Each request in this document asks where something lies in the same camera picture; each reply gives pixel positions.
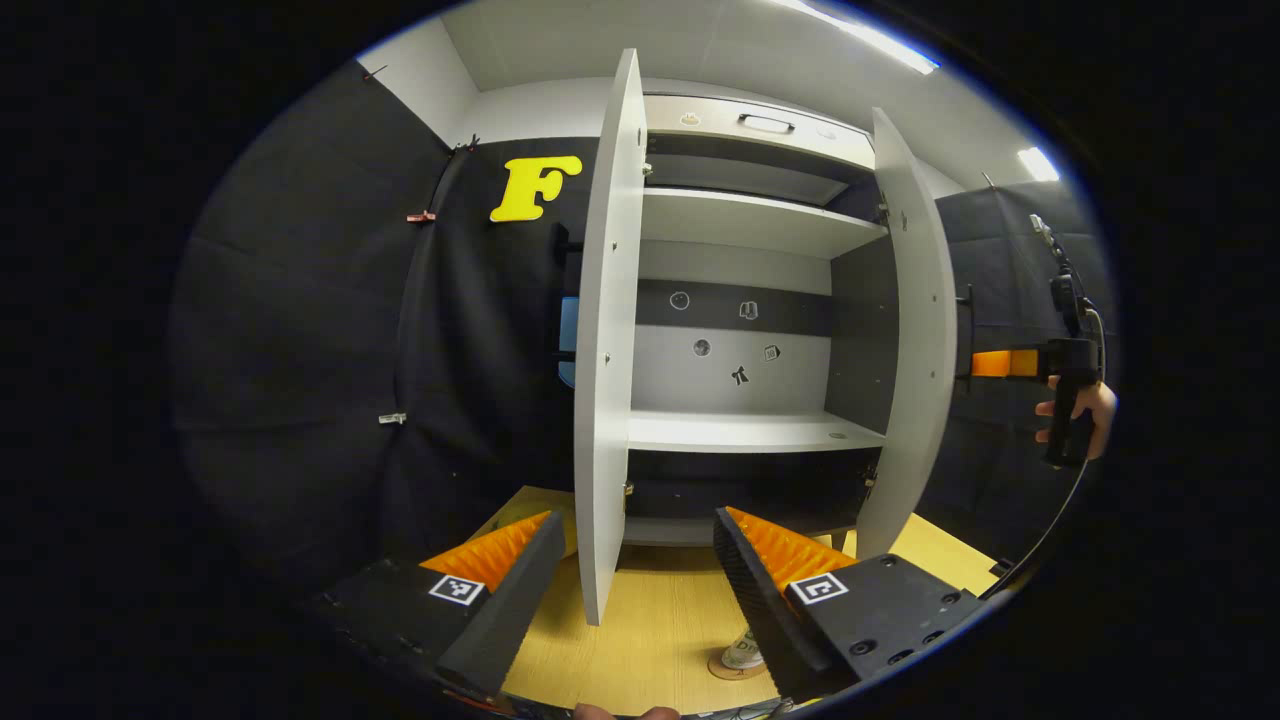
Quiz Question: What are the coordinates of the white grey cabinet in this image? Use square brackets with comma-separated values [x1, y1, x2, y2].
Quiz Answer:
[620, 93, 901, 549]

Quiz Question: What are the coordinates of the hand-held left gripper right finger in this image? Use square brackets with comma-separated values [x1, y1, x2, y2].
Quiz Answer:
[713, 506, 986, 701]

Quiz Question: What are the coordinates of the round brown coaster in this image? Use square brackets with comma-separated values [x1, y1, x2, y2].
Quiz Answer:
[707, 650, 773, 682]

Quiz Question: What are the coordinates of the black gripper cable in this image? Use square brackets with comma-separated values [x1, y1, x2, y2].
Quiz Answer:
[985, 300, 1109, 601]

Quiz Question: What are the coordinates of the white green label bottle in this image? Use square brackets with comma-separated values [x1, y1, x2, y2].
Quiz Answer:
[720, 628, 766, 671]

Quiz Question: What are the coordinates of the beige cabinet drawer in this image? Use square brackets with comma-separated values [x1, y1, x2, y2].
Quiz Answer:
[645, 93, 876, 171]

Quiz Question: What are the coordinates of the black backdrop cloth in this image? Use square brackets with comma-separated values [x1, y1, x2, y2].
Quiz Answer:
[170, 60, 601, 601]
[915, 180, 1116, 561]

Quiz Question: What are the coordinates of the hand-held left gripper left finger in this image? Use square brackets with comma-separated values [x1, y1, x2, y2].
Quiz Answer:
[320, 510, 567, 701]

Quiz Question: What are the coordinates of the long ceiling light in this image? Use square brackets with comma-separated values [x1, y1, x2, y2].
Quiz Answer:
[770, 0, 941, 76]

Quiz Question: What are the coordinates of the black right door handle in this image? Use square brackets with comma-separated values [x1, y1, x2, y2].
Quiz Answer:
[953, 284, 977, 393]

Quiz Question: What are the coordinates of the white cabinet door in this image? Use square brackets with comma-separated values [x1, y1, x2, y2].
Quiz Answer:
[573, 48, 647, 626]
[855, 107, 959, 561]

